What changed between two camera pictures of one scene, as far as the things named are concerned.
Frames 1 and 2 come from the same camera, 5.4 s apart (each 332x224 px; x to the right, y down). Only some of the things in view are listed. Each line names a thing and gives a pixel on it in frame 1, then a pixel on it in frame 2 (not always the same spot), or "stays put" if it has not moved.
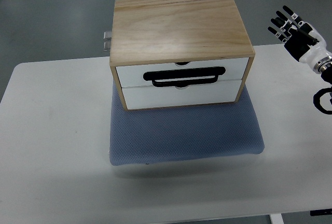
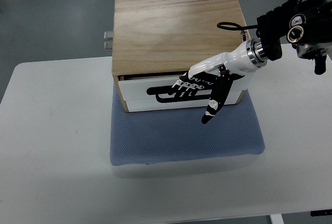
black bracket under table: (328, 211) stays put
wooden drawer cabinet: (178, 50) stays put
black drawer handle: (184, 73) to (179, 92)
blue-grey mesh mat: (147, 136) stays put
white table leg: (276, 219) stays put
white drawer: (236, 69) to (134, 92)
